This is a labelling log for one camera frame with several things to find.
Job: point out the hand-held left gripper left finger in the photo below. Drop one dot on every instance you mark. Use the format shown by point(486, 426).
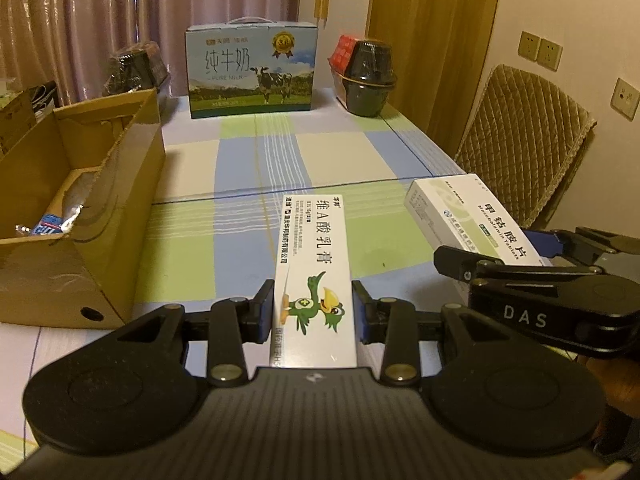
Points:
point(265, 312)

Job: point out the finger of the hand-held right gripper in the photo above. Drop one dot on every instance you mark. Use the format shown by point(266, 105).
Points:
point(542, 245)
point(452, 257)

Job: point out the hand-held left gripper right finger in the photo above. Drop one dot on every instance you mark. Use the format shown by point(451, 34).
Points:
point(361, 312)

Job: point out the white green tablet box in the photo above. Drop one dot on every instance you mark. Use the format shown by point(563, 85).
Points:
point(465, 210)

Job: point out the green white ointment box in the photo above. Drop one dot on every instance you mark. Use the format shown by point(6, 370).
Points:
point(315, 250)

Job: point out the brown cardboard box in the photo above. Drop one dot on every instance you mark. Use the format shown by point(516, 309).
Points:
point(115, 240)

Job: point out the silver foil bag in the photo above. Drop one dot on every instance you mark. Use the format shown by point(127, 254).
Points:
point(82, 197)

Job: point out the clear plastic box blue label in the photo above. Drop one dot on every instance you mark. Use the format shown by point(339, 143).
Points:
point(52, 224)

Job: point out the checked cloth desktop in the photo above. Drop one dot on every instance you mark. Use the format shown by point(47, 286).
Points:
point(330, 160)

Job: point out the chair with quilted cover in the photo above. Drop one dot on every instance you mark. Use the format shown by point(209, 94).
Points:
point(520, 145)

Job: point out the wrapped black pot red label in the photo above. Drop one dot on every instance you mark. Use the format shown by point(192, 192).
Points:
point(367, 75)

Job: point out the blue milk gift carton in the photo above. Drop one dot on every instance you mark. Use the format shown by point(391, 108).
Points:
point(250, 75)

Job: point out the wrapped black pot dark box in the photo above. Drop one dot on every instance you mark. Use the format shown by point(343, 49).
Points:
point(132, 70)

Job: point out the small brown carton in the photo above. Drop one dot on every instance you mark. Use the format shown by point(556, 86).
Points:
point(17, 120)

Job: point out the pink curtain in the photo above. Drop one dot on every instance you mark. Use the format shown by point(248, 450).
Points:
point(125, 10)

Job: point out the beige wall outlet plate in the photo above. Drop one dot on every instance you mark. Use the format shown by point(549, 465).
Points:
point(627, 99)

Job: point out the beige wall socket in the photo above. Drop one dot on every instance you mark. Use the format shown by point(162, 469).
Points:
point(550, 54)
point(528, 46)

